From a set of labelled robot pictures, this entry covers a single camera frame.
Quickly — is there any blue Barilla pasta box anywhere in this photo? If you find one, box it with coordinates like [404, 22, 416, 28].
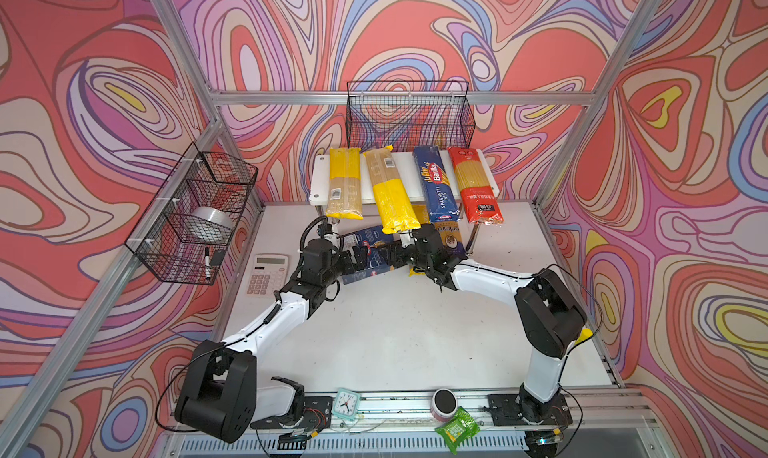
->
[341, 225, 405, 285]

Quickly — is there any blue yellow Ankara spaghetti bag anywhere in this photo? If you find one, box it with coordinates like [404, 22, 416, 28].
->
[434, 221, 467, 258]

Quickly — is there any yellow Pastatime spaghetti bag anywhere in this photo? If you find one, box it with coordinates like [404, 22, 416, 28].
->
[408, 204, 431, 276]

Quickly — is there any blue Barilla spaghetti box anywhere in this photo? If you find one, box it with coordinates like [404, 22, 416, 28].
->
[413, 145, 460, 222]

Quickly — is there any yellow narrow spaghetti bag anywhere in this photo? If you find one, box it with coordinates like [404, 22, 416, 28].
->
[363, 146, 421, 234]

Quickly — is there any yellow clear spaghetti bag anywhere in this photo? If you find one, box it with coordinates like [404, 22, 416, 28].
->
[325, 147, 363, 220]

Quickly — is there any red spaghetti bag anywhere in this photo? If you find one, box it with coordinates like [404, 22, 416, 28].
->
[448, 147, 504, 225]

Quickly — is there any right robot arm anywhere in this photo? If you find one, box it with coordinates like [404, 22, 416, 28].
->
[382, 224, 587, 424]

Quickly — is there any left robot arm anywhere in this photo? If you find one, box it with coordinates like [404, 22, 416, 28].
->
[173, 238, 355, 443]

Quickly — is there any white two-tier shelf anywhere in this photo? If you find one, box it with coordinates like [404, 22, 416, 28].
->
[308, 150, 501, 266]

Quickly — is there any white pink calculator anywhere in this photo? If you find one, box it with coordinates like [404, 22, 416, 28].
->
[245, 253, 289, 298]

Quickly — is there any black marker pen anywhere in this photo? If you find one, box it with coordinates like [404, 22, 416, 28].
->
[204, 247, 212, 281]

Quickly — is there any silver tape roll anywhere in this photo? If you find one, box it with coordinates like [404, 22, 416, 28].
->
[184, 206, 235, 245]

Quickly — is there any mint alarm clock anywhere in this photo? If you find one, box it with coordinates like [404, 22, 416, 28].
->
[331, 388, 361, 422]

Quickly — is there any green snack packet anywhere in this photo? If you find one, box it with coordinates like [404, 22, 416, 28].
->
[435, 407, 481, 455]

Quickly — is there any yellow glue stick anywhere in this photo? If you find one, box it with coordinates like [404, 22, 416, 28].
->
[575, 327, 594, 344]

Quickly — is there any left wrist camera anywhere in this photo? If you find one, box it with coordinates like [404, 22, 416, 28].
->
[323, 225, 343, 252]

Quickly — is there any black wire basket back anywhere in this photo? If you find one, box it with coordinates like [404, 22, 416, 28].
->
[345, 78, 476, 152]

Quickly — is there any black wire basket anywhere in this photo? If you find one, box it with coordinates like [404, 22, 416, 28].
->
[345, 78, 476, 152]
[125, 143, 258, 285]

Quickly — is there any black wire basket left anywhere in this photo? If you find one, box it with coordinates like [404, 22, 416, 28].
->
[125, 143, 258, 285]

